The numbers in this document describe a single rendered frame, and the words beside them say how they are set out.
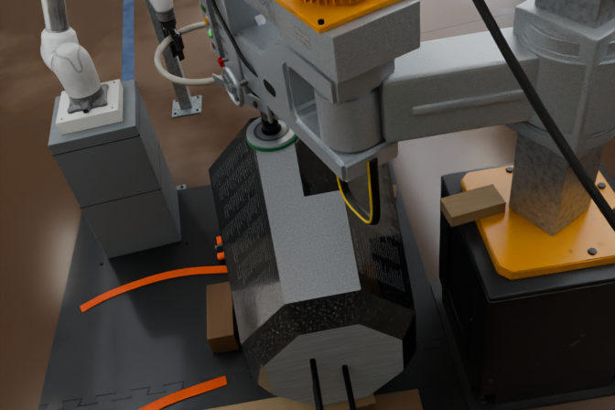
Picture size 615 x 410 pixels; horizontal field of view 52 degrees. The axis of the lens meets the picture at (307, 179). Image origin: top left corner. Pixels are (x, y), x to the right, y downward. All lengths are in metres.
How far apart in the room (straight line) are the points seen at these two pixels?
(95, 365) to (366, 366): 1.39
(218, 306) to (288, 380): 0.83
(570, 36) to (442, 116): 0.38
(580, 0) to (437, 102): 0.43
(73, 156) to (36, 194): 1.13
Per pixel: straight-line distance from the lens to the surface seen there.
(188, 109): 4.35
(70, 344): 3.26
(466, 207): 2.24
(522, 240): 2.23
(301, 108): 1.98
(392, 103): 1.74
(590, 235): 2.29
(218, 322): 2.90
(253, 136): 2.59
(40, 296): 3.55
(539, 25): 1.81
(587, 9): 1.76
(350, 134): 1.77
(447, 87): 1.75
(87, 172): 3.12
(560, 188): 2.10
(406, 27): 1.58
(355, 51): 1.51
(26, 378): 3.28
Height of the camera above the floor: 2.44
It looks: 43 degrees down
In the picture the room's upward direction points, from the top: 10 degrees counter-clockwise
